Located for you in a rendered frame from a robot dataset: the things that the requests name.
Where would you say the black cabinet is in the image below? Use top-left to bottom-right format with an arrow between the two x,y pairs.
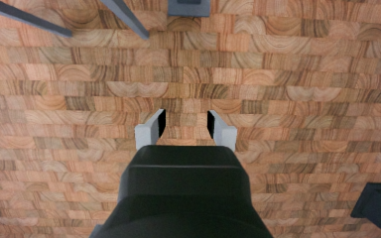
350,181 -> 381,230

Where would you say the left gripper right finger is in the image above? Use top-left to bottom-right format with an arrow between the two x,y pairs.
206,109 -> 238,153

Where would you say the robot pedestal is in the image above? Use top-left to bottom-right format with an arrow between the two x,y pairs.
167,0 -> 212,18

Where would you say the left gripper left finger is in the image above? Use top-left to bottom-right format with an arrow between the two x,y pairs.
134,108 -> 167,152

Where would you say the white table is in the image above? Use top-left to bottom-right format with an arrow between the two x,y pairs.
0,0 -> 151,41

